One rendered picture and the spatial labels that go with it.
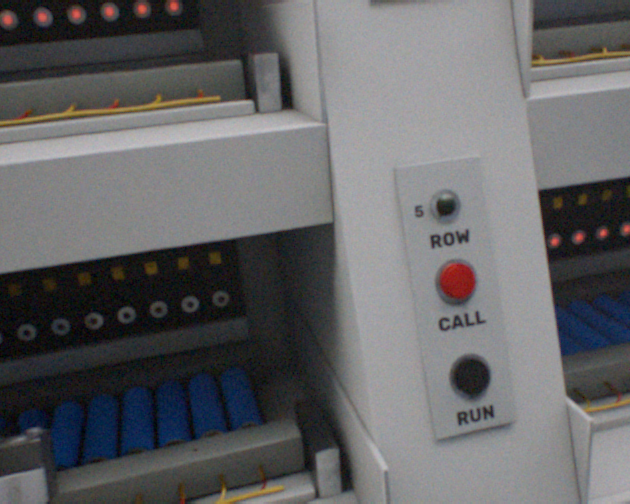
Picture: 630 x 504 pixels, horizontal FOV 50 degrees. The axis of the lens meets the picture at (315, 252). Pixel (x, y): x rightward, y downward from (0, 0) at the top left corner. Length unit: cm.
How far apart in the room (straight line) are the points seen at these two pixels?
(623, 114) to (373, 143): 13
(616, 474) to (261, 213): 22
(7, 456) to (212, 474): 18
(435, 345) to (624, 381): 17
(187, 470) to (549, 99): 25
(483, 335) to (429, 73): 12
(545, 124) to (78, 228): 21
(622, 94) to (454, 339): 14
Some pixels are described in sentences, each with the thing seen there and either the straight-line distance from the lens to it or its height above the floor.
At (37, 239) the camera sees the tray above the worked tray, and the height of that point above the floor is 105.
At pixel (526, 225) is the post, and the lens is 32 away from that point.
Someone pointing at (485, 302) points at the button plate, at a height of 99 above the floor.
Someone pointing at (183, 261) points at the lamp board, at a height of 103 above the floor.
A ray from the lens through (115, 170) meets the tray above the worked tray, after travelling 28.
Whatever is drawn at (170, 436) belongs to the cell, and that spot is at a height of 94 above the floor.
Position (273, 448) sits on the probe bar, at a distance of 36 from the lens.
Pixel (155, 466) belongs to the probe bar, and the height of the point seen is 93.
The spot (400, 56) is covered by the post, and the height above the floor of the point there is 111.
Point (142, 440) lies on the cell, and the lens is 39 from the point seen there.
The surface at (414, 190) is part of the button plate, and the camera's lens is 30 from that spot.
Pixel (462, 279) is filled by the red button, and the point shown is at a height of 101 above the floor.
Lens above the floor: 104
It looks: 2 degrees down
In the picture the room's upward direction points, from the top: 9 degrees counter-clockwise
